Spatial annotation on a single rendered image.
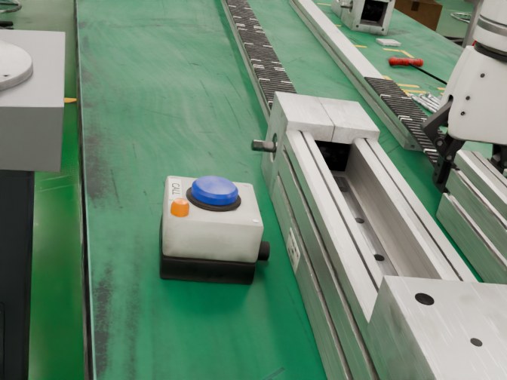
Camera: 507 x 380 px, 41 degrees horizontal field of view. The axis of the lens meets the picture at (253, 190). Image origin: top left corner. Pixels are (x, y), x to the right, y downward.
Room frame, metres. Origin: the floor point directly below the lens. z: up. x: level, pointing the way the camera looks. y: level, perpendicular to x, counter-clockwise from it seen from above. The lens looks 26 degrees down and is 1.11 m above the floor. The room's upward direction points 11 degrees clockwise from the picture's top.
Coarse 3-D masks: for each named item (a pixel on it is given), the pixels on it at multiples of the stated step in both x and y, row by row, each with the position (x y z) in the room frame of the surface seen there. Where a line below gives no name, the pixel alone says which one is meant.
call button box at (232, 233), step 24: (168, 192) 0.51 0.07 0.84; (240, 192) 0.54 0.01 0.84; (168, 216) 0.47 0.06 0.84; (192, 216) 0.48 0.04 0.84; (216, 216) 0.49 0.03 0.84; (240, 216) 0.49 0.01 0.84; (168, 240) 0.47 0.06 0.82; (192, 240) 0.47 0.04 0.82; (216, 240) 0.48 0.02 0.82; (240, 240) 0.48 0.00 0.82; (168, 264) 0.47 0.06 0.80; (192, 264) 0.48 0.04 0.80; (216, 264) 0.48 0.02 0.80; (240, 264) 0.49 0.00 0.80
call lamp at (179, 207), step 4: (176, 200) 0.48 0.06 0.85; (180, 200) 0.48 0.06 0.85; (184, 200) 0.48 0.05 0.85; (172, 204) 0.48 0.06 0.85; (176, 204) 0.48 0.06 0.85; (180, 204) 0.48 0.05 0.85; (184, 204) 0.48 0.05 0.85; (188, 204) 0.48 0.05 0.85; (172, 208) 0.48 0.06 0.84; (176, 208) 0.47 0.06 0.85; (180, 208) 0.48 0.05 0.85; (184, 208) 0.48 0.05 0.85; (188, 208) 0.48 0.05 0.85; (172, 212) 0.48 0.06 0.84; (176, 212) 0.47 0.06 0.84; (180, 212) 0.47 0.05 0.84; (184, 212) 0.48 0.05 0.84; (188, 212) 0.48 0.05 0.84; (180, 216) 0.47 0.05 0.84; (184, 216) 0.48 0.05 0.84
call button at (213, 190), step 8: (208, 176) 0.53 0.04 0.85; (216, 176) 0.53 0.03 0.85; (192, 184) 0.51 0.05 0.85; (200, 184) 0.51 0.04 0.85; (208, 184) 0.51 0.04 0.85; (216, 184) 0.52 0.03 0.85; (224, 184) 0.52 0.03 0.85; (232, 184) 0.52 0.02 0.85; (192, 192) 0.51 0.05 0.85; (200, 192) 0.50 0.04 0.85; (208, 192) 0.50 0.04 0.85; (216, 192) 0.50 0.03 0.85; (224, 192) 0.51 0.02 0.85; (232, 192) 0.51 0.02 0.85; (200, 200) 0.50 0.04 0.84; (208, 200) 0.50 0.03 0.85; (216, 200) 0.50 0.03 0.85; (224, 200) 0.50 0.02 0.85; (232, 200) 0.51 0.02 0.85
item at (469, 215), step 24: (480, 168) 0.65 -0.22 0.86; (456, 192) 0.66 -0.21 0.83; (480, 192) 0.64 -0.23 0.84; (504, 192) 0.59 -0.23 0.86; (456, 216) 0.65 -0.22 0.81; (480, 216) 0.61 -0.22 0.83; (504, 216) 0.57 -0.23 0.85; (456, 240) 0.63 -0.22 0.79; (480, 240) 0.59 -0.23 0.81; (504, 240) 0.56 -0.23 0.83; (480, 264) 0.58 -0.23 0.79; (504, 264) 0.56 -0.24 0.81
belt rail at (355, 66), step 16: (288, 0) 1.83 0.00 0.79; (304, 0) 1.73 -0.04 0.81; (304, 16) 1.63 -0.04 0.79; (320, 16) 1.57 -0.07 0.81; (320, 32) 1.45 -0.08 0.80; (336, 32) 1.43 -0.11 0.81; (336, 48) 1.31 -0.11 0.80; (352, 48) 1.31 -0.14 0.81; (352, 64) 1.19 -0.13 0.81; (368, 64) 1.21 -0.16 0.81; (352, 80) 1.17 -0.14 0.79; (368, 96) 1.08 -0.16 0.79; (384, 112) 1.01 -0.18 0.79; (400, 128) 0.92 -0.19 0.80; (400, 144) 0.91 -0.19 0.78; (416, 144) 0.90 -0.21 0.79
